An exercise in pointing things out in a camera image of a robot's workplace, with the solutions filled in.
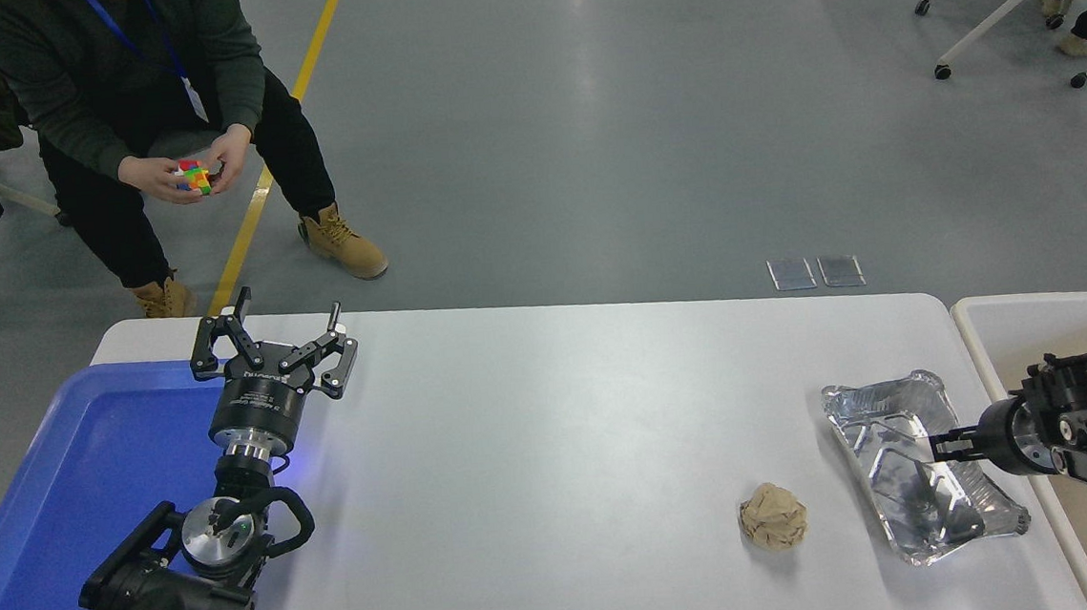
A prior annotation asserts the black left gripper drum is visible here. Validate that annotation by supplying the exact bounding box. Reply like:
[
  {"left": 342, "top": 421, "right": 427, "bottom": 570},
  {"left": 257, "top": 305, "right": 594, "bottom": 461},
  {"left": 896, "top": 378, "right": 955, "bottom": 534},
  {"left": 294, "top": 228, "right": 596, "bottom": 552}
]
[{"left": 204, "top": 358, "right": 318, "bottom": 461}]

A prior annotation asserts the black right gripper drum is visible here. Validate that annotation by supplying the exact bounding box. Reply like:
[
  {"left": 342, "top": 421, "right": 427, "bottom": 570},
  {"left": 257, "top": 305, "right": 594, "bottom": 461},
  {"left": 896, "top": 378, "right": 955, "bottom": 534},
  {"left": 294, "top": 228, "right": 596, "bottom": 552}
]
[{"left": 974, "top": 394, "right": 1035, "bottom": 478}]

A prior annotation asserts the clear floor plate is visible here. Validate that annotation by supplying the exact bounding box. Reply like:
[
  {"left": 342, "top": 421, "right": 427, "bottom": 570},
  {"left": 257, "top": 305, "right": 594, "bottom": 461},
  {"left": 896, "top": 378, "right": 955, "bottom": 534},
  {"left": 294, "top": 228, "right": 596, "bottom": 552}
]
[
  {"left": 817, "top": 253, "right": 868, "bottom": 289},
  {"left": 766, "top": 256, "right": 819, "bottom": 293}
]

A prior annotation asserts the person's left hand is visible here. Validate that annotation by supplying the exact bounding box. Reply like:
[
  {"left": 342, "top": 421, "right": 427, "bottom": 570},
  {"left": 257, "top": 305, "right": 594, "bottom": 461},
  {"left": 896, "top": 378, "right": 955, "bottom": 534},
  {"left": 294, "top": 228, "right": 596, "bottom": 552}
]
[{"left": 197, "top": 121, "right": 257, "bottom": 196}]

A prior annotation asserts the blue plastic tray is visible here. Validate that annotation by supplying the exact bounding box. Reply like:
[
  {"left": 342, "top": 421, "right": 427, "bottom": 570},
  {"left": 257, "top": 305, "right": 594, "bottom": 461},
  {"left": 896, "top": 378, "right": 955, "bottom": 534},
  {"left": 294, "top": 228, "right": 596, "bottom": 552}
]
[{"left": 0, "top": 353, "right": 250, "bottom": 610}]

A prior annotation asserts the crumpled tan paper ball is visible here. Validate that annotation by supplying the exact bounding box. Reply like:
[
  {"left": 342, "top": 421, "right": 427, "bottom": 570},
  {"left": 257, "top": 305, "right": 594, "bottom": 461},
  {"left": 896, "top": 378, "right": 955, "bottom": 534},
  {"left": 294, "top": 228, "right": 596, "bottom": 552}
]
[{"left": 735, "top": 479, "right": 811, "bottom": 556}]

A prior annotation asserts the person's right hand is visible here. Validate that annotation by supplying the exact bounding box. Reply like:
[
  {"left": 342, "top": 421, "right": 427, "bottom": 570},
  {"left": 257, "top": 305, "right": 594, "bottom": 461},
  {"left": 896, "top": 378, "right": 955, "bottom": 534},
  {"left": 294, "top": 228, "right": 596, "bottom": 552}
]
[{"left": 116, "top": 150, "right": 191, "bottom": 210}]

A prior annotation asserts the blue lanyard with white badge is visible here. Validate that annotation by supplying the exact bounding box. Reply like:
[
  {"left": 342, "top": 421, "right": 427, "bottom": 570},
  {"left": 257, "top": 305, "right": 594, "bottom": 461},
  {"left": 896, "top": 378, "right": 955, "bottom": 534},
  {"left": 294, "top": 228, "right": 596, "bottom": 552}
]
[{"left": 83, "top": 0, "right": 210, "bottom": 133}]

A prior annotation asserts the rectangular foil tray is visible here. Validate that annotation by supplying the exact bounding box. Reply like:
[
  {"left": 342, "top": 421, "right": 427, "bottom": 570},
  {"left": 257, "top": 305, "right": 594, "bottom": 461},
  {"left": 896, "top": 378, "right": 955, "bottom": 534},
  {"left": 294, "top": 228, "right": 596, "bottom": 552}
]
[{"left": 819, "top": 363, "right": 1035, "bottom": 574}]

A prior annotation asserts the large pale bin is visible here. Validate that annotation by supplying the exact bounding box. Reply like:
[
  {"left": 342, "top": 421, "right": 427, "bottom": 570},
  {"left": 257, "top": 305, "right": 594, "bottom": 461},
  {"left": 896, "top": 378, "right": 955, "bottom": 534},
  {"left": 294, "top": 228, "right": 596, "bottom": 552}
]
[{"left": 950, "top": 288, "right": 1087, "bottom": 610}]

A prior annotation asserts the multicoloured puzzle cube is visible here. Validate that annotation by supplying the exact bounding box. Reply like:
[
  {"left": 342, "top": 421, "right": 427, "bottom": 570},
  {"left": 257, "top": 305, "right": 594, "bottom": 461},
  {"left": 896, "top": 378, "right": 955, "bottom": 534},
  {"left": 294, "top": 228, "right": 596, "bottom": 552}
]
[{"left": 173, "top": 156, "right": 216, "bottom": 199}]

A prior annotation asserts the seated person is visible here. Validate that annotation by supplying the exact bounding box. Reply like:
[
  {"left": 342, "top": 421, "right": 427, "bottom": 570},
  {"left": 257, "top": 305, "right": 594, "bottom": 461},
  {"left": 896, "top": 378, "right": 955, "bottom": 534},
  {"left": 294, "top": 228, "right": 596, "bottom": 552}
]
[{"left": 0, "top": 0, "right": 392, "bottom": 331}]

